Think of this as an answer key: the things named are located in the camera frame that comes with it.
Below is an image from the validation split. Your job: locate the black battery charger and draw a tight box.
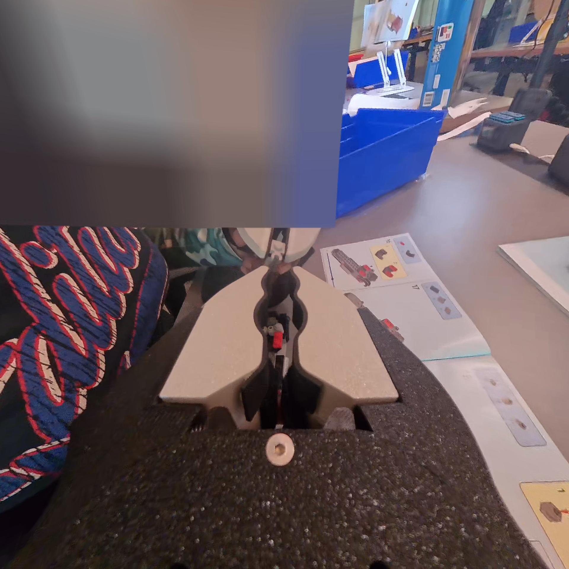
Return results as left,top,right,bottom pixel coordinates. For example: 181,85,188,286
477,111,532,154

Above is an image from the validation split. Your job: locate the large blue plastic bin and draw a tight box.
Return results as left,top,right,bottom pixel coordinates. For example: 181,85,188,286
335,107,447,218

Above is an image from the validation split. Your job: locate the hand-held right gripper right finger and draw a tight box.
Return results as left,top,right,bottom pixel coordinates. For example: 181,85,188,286
282,266,399,429

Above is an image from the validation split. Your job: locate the wooden workbench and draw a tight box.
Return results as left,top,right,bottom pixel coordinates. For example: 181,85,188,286
471,38,569,60

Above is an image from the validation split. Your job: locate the black hard case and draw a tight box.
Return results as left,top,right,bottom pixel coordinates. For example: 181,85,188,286
509,87,554,123

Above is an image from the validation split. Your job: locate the white flat object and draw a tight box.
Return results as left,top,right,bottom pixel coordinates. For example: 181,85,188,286
344,87,421,117

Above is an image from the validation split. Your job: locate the white folding stand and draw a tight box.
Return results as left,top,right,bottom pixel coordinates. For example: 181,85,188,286
375,40,415,94

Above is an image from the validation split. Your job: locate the small blue bin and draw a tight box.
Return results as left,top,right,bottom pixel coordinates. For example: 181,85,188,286
348,61,386,88

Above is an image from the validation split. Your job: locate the grey desk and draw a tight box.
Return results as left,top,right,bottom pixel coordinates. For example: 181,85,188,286
311,89,569,525

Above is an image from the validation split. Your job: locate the open instruction booklet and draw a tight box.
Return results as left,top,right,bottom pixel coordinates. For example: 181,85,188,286
320,232,569,569

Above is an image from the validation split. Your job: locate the person in black shirt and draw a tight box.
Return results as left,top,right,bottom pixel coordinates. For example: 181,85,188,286
0,226,170,512

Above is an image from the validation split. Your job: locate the flattened white cardboard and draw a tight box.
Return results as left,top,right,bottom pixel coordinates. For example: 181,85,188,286
438,98,490,143

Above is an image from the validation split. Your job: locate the black red grey brick model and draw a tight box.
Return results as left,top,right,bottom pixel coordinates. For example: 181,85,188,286
263,307,292,401

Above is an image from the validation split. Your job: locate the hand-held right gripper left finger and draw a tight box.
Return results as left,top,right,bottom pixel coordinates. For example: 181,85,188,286
159,267,278,429

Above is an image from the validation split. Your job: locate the black tripod stand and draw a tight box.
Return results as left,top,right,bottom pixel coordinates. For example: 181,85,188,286
529,0,569,89

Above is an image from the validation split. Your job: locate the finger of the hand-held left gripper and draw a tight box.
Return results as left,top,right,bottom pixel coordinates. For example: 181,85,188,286
236,228,273,267
284,228,322,264

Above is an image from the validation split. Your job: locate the closed pale booklet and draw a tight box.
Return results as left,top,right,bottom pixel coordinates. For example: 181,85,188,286
498,236,569,314

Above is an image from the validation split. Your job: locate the blue cardboard toy box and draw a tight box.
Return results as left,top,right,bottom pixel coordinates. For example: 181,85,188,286
420,0,474,109

